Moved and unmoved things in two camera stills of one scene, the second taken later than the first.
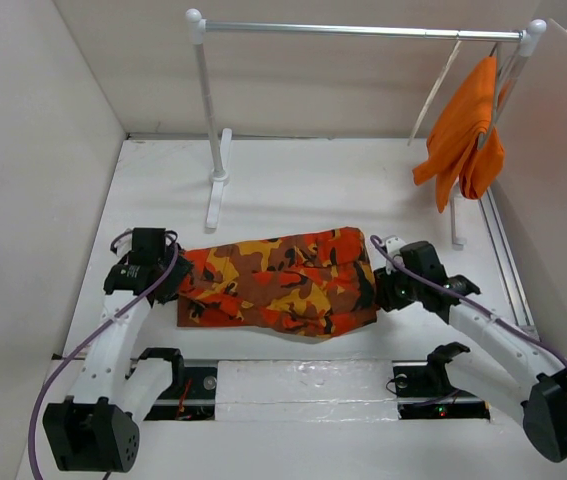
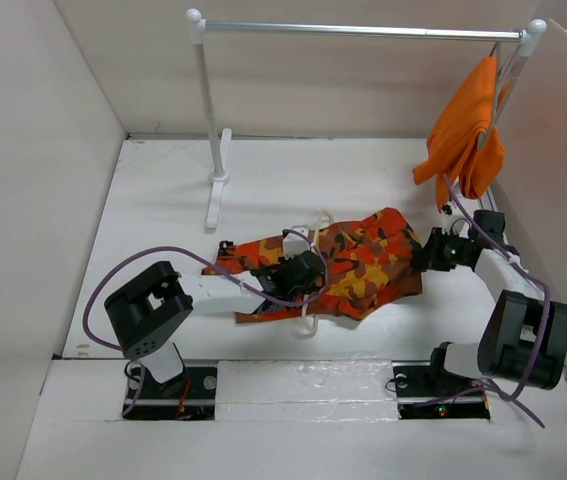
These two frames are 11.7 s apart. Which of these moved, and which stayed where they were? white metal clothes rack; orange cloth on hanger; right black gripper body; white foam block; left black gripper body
Moved: right black gripper body; left black gripper body
Stayed: white metal clothes rack; orange cloth on hanger; white foam block
